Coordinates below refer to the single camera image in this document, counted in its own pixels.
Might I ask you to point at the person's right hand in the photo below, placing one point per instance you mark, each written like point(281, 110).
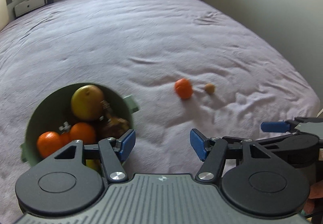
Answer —
point(316, 192)

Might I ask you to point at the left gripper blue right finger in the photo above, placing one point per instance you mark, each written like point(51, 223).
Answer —
point(233, 159)

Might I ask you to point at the lilac bed blanket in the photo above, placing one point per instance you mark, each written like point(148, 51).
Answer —
point(141, 48)

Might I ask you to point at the orange tangerine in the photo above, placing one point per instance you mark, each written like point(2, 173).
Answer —
point(83, 131)
point(183, 88)
point(48, 143)
point(65, 138)

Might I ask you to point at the large green-yellow apple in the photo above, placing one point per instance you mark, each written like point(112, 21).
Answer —
point(86, 103)

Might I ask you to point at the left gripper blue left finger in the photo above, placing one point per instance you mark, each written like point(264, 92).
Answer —
point(70, 161)

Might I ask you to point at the yellow lemon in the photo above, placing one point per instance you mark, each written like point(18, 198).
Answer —
point(93, 164)

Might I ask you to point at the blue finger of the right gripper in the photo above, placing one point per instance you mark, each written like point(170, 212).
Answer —
point(281, 126)

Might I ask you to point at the small brown kiwi fruit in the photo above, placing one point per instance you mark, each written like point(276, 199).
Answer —
point(209, 88)

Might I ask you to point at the white bedside cabinet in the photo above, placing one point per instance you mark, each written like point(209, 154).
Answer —
point(29, 5)

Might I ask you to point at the green plastic bowl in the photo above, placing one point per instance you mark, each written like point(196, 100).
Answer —
point(55, 110)

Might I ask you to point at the beige padded headboard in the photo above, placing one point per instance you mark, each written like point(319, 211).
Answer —
point(4, 15)

